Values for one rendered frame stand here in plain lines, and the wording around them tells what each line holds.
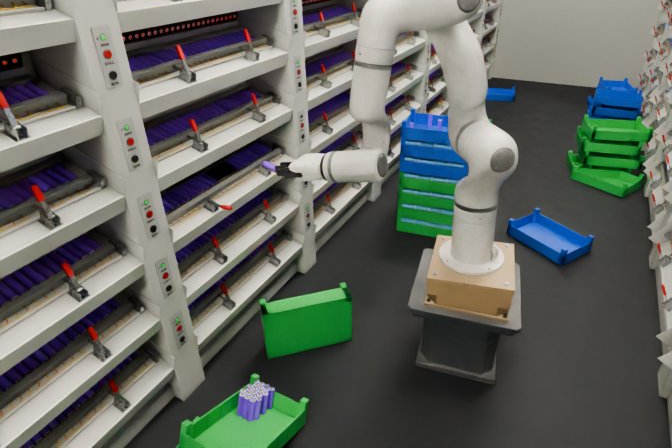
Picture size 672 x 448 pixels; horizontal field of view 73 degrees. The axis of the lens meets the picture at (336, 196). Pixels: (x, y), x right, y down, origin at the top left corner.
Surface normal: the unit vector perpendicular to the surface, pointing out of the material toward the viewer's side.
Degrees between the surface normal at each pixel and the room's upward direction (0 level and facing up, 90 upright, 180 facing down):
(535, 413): 0
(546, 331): 0
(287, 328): 90
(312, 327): 90
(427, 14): 100
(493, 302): 90
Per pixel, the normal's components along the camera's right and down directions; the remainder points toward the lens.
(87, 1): 0.87, 0.22
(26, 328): 0.23, -0.77
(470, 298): -0.32, 0.47
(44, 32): 0.84, 0.46
